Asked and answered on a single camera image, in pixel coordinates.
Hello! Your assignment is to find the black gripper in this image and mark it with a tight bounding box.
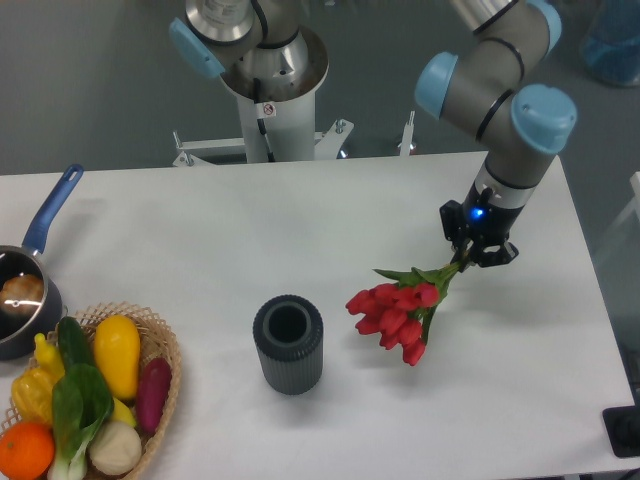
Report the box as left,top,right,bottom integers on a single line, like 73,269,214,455
439,164,533,270

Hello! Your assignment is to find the blue translucent container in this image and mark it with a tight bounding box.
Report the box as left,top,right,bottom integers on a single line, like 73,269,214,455
580,0,639,87

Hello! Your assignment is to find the dark grey ribbed vase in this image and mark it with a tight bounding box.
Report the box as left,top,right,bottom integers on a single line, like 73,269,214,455
252,294,324,395

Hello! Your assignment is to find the orange fruit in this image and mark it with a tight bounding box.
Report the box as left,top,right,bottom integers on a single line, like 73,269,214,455
1,422,55,480

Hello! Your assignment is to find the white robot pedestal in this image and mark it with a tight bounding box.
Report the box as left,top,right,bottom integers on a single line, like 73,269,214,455
169,19,354,166

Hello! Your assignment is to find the green bok choy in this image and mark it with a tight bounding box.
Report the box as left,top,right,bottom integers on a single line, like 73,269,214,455
47,364,113,479

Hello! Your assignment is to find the white furniture frame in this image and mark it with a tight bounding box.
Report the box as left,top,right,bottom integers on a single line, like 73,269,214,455
593,171,639,265

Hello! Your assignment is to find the blue handled saucepan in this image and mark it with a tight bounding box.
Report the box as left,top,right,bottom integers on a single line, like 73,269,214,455
1,164,84,361

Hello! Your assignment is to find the brown bread bun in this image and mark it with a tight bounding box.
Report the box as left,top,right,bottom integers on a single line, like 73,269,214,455
1,274,44,316

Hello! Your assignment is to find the green cucumber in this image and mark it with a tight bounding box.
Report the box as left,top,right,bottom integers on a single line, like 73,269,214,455
56,316,96,370

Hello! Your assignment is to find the woven wicker basket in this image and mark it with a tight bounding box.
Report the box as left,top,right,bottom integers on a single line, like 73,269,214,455
1,303,181,479

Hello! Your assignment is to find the black pedestal cable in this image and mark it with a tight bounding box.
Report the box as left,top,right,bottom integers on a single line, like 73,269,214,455
251,77,276,163

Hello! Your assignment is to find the red tulip bouquet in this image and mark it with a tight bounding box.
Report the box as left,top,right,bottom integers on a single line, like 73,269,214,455
345,253,470,366

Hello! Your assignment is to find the purple eggplant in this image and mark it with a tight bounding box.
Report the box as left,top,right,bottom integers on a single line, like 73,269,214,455
135,357,172,434

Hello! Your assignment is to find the yellow squash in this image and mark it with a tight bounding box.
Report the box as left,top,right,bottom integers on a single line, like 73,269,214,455
94,315,141,402

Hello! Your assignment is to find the yellow banana piece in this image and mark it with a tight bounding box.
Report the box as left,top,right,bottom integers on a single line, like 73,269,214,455
110,398,137,428

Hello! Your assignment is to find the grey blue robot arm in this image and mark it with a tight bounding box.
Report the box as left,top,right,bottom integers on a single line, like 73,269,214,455
169,1,577,269

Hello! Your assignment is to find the beige garlic bulb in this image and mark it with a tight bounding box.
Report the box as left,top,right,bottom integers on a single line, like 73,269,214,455
89,421,142,476

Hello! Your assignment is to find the black device at edge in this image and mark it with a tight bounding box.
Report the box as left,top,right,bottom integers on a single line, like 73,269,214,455
602,406,640,458

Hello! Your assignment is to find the small yellow pepper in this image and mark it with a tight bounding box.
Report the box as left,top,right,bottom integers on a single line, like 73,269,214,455
34,333,65,382

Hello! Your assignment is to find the yellow bell pepper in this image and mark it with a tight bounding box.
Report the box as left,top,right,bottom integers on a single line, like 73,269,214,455
11,367,54,426

